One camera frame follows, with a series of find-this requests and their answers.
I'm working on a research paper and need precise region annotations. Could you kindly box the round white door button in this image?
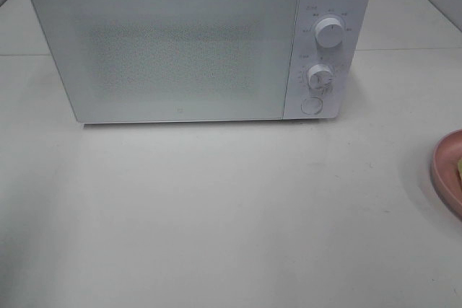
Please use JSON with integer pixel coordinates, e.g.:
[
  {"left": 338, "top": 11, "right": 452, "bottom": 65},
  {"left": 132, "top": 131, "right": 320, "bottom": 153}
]
[{"left": 301, "top": 97, "right": 323, "bottom": 115}]

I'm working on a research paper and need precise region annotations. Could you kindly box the white timer knob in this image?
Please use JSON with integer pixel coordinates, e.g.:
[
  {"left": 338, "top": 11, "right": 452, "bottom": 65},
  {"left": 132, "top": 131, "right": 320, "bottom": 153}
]
[{"left": 307, "top": 64, "right": 334, "bottom": 89}]

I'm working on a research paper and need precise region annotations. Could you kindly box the pink round plate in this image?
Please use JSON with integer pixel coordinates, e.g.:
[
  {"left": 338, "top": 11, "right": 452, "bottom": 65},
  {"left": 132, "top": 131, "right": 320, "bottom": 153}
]
[{"left": 430, "top": 130, "right": 461, "bottom": 219}]

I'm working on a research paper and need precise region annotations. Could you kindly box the upper white power knob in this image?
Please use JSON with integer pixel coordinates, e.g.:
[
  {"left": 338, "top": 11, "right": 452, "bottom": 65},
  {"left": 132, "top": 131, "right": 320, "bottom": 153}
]
[{"left": 314, "top": 16, "right": 345, "bottom": 48}]

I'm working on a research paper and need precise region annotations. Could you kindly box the white microwave door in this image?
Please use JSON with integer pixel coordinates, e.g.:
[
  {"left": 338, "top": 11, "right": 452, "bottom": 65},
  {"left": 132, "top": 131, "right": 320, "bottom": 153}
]
[{"left": 31, "top": 0, "right": 298, "bottom": 123}]

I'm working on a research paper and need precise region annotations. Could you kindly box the toast sandwich with lettuce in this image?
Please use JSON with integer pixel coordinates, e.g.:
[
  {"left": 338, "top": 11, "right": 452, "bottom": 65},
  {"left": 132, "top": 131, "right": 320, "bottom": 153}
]
[{"left": 457, "top": 158, "right": 462, "bottom": 181}]

